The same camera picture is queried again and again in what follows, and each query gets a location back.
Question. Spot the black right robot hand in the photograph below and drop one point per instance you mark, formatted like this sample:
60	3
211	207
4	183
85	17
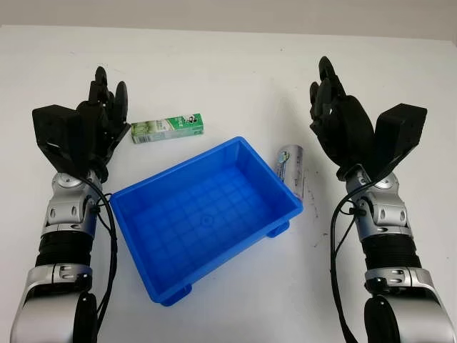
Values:
346	132

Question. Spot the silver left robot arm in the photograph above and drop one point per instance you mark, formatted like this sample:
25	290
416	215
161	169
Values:
64	214

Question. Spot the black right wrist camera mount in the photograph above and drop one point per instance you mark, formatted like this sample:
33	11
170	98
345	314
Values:
400	135

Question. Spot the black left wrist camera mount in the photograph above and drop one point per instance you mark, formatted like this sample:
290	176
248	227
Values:
57	135

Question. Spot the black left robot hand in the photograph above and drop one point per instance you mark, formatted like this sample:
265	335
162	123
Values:
96	128

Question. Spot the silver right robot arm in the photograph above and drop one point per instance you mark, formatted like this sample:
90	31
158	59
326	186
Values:
389	221

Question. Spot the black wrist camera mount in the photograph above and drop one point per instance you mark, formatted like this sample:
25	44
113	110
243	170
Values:
57	135
400	135

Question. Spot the silver cylindrical can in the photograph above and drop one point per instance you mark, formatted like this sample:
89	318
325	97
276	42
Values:
291	168

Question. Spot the green carton box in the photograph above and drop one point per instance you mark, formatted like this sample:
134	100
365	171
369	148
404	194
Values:
166	128

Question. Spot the blue plastic tray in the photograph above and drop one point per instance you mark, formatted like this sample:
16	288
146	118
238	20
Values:
200	221

